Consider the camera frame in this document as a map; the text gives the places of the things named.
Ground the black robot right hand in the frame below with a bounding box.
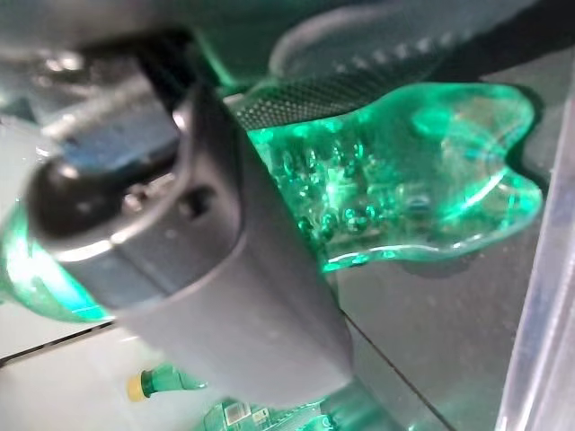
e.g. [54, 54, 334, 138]
[0, 0, 540, 408]

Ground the green soda bottle yellow cap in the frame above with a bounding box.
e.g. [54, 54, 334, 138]
[0, 83, 545, 325]
[200, 393, 325, 431]
[127, 363, 208, 401]

